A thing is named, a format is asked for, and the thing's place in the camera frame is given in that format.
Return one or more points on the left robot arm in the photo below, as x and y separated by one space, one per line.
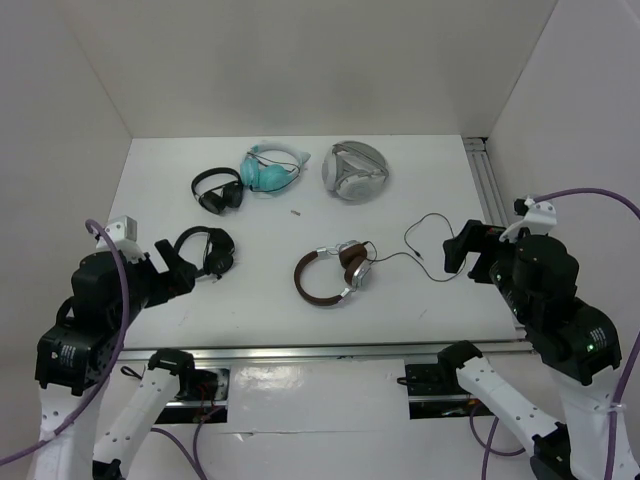
76 356

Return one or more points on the black folded headphones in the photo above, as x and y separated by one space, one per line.
217 199

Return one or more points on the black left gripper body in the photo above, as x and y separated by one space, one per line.
151 286

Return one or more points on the aluminium side rail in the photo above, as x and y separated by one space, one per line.
485 181

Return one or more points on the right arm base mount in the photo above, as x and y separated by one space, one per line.
431 396

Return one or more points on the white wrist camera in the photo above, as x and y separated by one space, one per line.
123 233
535 218

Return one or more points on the brown silver headphones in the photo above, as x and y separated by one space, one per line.
328 275

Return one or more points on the aluminium front rail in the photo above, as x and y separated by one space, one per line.
300 353

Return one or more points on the white grey gaming headphones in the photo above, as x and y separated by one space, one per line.
354 171

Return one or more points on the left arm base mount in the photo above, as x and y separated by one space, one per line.
193 395

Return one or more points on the teal white cat headphones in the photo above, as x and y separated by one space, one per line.
264 175

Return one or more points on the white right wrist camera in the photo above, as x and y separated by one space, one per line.
535 218

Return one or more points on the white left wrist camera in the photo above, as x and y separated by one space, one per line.
123 233

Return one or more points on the black Panasonic headphones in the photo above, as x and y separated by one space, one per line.
218 254

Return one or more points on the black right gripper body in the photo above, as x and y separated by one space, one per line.
491 253

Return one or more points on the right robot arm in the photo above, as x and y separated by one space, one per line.
536 277

